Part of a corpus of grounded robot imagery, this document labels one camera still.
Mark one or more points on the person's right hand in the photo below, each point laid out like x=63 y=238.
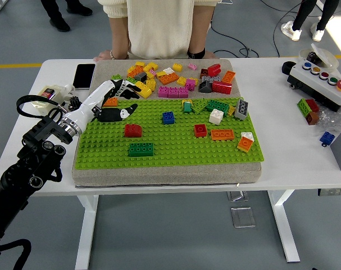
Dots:
x=104 y=56

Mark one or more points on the person's left hand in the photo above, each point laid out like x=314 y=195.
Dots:
x=210 y=55

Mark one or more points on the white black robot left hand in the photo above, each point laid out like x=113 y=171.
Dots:
x=95 y=95

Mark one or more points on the smartphone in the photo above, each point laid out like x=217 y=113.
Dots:
x=84 y=76

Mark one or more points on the red curved-top brick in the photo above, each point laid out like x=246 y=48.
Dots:
x=132 y=130

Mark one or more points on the dark green eight-stud brick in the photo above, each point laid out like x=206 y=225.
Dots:
x=218 y=106
x=141 y=149

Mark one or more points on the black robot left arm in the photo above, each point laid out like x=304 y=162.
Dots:
x=18 y=174

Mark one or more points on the person's right forearm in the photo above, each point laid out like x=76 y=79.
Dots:
x=119 y=36

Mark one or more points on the person's left forearm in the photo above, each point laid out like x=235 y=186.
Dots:
x=199 y=33

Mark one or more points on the red stud brick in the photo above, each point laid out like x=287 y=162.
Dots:
x=214 y=70
x=313 y=105

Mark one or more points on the orange eight-stud brick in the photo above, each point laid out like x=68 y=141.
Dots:
x=111 y=102
x=168 y=79

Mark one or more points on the dark brown brick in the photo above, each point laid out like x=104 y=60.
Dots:
x=204 y=73

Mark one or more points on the small pink brick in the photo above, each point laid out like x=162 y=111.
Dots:
x=192 y=66
x=153 y=72

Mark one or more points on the grey flat stud brick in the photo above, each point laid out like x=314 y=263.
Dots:
x=211 y=79

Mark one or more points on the lime green stud brick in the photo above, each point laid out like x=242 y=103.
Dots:
x=116 y=76

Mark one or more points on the orange stud brick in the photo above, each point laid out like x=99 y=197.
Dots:
x=228 y=77
x=134 y=72

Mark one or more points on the black grey sloped brick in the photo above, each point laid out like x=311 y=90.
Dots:
x=141 y=76
x=205 y=87

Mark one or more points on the large red brick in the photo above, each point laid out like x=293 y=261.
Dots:
x=222 y=87

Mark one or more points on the yellow four-stud brick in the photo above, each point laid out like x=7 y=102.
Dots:
x=151 y=84
x=181 y=81
x=177 y=67

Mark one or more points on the pink four-stud brick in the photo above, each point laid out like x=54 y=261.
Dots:
x=190 y=85

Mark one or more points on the yellow stud brick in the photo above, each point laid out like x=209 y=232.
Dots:
x=160 y=74
x=140 y=64
x=150 y=67

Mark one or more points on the small white brick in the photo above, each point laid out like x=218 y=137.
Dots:
x=168 y=71

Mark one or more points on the large yellow rounded brick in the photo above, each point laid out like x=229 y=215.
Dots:
x=145 y=90

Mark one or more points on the yellow hollow brick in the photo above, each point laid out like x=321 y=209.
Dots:
x=185 y=100

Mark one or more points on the lime green flat brick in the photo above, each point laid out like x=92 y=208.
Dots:
x=199 y=106

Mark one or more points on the pink long brick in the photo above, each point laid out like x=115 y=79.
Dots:
x=173 y=92

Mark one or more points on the small teal green brick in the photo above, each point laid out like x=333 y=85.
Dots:
x=187 y=107

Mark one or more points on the small yellow tilted brick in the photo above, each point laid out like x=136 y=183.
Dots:
x=231 y=111

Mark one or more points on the white four-stud brick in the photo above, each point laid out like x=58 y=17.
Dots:
x=216 y=117

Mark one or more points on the blue four-stud brick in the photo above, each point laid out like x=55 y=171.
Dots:
x=168 y=118

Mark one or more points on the white sloped brick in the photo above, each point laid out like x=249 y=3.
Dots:
x=247 y=136

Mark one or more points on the orange brick with yellow base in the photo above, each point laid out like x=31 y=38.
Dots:
x=244 y=144

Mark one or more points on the green studded baseplate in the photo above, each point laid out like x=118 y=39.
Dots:
x=181 y=153

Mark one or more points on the blue brick keyring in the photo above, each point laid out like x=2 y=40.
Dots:
x=327 y=137

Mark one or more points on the black wrist watch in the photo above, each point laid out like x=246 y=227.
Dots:
x=196 y=53

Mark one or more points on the black gear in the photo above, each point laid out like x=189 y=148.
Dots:
x=74 y=103

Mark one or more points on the small white plastic part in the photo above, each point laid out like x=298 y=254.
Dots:
x=69 y=89

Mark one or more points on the person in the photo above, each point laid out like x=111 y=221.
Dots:
x=53 y=14
x=159 y=25
x=302 y=14

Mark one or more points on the white table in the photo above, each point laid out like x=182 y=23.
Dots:
x=285 y=126

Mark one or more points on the grey foam mat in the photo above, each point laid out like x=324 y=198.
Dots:
x=164 y=175

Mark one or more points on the white button control box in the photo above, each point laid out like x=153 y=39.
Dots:
x=316 y=84

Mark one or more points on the white round lidded container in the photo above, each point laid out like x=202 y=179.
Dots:
x=327 y=57

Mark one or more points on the clear plastic bag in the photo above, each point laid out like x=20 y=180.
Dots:
x=333 y=119

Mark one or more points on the clear floor socket cover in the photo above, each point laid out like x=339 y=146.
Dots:
x=243 y=217
x=237 y=196

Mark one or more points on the table height control panel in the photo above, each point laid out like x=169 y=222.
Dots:
x=333 y=192

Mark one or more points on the cream switch box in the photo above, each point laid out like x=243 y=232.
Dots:
x=48 y=91

